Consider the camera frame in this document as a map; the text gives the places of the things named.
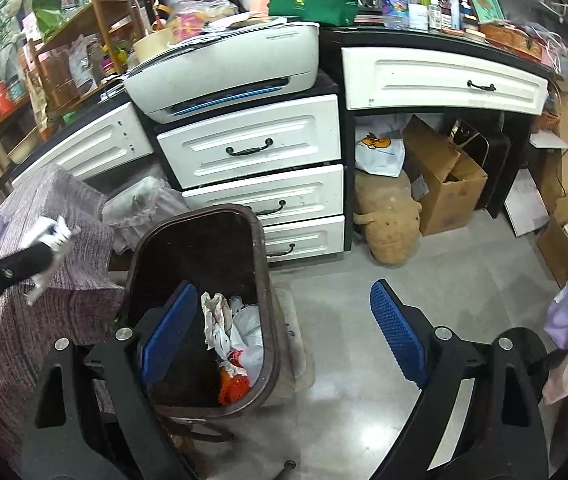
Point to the white narrow cabinet drawer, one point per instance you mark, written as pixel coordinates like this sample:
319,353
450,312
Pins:
88,145

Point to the white bag with orange print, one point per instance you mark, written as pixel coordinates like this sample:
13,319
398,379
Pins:
379,152

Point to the brown plush toy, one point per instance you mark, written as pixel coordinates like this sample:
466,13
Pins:
389,215

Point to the small clear bottle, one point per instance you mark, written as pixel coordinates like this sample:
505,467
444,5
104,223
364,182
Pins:
435,12

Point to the white wide desk drawer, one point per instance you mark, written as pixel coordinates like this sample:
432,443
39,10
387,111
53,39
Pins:
439,77

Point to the red can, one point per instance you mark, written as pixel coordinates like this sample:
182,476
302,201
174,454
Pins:
2,96

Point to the teal can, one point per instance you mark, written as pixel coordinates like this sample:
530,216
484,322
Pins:
17,87

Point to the green framed picture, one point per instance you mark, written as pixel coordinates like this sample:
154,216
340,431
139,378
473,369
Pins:
484,2

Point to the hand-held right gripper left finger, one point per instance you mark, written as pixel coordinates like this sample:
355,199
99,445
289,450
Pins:
168,335

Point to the colourful plastic bag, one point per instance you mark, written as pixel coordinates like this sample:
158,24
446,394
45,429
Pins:
198,20

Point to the orange foam fruit net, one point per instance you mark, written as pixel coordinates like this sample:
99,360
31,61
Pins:
234,390

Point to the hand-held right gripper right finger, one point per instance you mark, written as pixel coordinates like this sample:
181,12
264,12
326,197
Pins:
399,335

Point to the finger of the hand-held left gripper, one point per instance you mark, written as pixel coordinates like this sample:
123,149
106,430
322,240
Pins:
3,275

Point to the dark brown trash bin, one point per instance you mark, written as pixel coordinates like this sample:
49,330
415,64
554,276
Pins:
173,250

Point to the black case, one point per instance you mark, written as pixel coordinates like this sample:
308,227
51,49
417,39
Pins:
494,160

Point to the cream round container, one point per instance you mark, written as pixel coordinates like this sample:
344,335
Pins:
152,44

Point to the red snack wrapper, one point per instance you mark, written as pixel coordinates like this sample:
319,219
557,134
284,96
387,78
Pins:
236,360

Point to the cream bowl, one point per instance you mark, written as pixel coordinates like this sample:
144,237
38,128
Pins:
22,146

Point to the white plastic bag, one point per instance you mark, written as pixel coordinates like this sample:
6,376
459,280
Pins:
249,330

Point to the white flat board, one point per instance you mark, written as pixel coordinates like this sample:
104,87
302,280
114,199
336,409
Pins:
526,202

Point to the white medium pedestal drawer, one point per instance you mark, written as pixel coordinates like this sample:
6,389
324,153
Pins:
274,195

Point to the white small pedestal drawer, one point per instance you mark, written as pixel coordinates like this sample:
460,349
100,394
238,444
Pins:
309,237

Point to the clear crumpled plastic bag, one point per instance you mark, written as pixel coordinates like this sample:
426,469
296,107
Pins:
148,205

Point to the white large pedestal drawer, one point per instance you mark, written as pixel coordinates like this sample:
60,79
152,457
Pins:
249,135

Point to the white printer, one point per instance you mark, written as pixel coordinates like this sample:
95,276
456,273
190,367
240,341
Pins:
223,60

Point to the wooden shelf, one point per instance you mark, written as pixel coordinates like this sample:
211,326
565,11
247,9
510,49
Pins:
98,25

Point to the open brown cardboard box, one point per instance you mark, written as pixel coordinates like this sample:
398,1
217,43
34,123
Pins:
444,190

